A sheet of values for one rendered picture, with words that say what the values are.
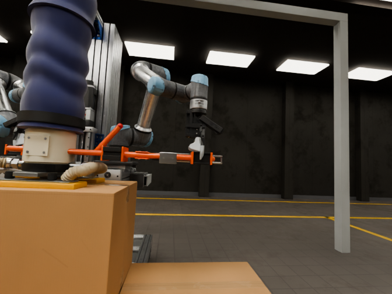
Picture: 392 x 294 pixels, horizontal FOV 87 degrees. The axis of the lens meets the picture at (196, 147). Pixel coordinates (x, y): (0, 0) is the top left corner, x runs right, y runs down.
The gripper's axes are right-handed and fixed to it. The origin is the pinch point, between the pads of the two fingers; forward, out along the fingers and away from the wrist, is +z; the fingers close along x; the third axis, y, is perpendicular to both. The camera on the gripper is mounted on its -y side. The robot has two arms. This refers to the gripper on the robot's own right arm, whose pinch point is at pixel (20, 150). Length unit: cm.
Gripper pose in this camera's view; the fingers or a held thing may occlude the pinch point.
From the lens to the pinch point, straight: 138.7
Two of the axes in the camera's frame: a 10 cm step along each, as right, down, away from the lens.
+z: -0.4, 10.0, -0.8
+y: 10.0, 0.5, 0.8
